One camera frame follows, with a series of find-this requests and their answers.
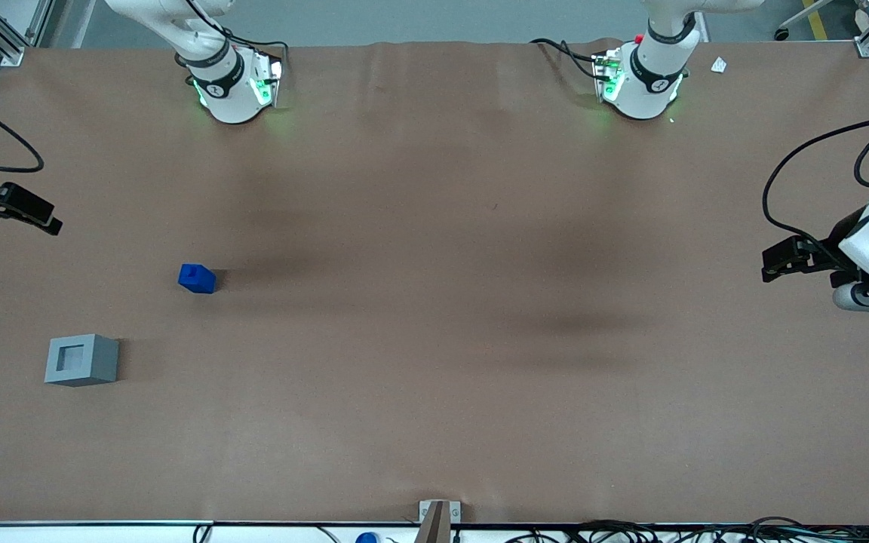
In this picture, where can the gray square base block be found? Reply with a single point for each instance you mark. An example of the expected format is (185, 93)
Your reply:
(106, 362)

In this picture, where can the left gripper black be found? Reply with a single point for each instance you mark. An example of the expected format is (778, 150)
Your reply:
(831, 253)

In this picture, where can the camera mount post bracket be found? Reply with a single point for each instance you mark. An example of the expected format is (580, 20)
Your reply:
(438, 520)

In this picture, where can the white paper scrap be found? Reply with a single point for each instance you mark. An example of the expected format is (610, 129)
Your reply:
(719, 65)

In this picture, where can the blue plastic part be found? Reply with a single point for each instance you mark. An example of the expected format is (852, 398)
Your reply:
(197, 279)

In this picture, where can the white chair caster leg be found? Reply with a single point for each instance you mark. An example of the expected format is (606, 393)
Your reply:
(789, 32)

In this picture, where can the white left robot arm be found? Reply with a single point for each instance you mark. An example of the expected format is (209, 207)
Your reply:
(642, 94)

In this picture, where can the brown table cover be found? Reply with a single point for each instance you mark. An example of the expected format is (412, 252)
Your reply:
(434, 302)

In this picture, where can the small blue round object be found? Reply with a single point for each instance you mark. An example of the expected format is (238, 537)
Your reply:
(366, 538)

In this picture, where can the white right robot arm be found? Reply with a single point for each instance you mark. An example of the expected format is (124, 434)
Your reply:
(234, 102)

